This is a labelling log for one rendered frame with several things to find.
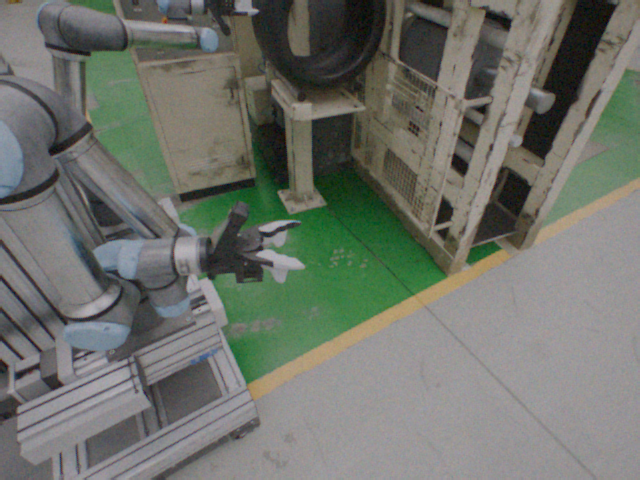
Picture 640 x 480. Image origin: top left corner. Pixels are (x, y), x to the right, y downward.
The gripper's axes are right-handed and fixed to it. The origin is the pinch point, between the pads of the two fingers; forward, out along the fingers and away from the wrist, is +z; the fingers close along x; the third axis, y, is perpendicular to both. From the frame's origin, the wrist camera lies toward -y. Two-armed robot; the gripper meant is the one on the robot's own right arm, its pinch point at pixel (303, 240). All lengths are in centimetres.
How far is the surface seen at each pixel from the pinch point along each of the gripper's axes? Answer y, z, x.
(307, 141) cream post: 39, 9, -158
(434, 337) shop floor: 100, 61, -54
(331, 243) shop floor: 91, 20, -123
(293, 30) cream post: -21, 3, -148
